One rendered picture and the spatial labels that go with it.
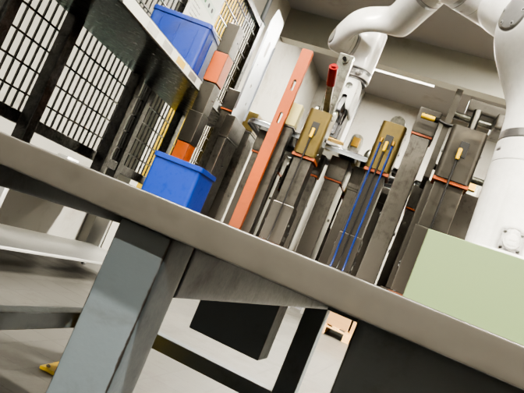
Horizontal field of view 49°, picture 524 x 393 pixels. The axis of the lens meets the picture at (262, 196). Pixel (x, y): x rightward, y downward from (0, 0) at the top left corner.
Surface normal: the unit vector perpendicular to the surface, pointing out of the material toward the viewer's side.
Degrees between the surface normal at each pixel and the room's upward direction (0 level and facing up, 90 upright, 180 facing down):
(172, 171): 90
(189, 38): 90
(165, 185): 90
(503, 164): 90
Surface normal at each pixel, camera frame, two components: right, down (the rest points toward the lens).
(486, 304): -0.26, -0.20
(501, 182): -0.75, -0.37
